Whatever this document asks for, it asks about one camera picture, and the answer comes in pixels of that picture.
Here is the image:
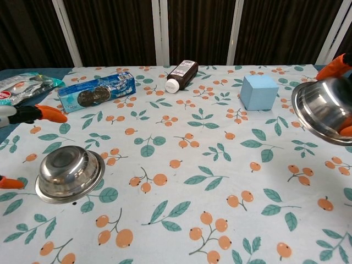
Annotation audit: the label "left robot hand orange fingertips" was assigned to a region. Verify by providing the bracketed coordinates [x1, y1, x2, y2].
[0, 103, 68, 190]

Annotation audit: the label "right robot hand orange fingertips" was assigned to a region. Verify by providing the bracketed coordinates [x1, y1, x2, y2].
[315, 53, 352, 138]

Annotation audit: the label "stainless steel bowl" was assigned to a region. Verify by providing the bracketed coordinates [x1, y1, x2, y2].
[35, 145, 106, 205]
[291, 76, 352, 147]

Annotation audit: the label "teal silver snack bag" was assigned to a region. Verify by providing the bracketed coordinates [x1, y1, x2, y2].
[0, 71, 64, 107]

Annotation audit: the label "blue cookie box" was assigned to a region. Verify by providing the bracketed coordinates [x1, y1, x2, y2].
[57, 71, 138, 114]

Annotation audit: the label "light blue foam cube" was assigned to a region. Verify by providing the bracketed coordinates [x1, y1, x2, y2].
[239, 74, 279, 112]

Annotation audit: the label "dark pleated curtain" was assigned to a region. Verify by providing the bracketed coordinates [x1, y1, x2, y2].
[0, 0, 352, 71]

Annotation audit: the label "brown bottle white cap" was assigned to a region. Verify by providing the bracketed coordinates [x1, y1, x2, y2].
[164, 60, 200, 94]

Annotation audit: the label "floral printed tablecloth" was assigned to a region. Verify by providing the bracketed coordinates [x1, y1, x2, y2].
[0, 64, 352, 264]

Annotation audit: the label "white frame post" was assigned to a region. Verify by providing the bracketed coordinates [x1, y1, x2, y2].
[151, 0, 170, 67]
[52, 0, 84, 67]
[315, 0, 351, 65]
[226, 0, 245, 66]

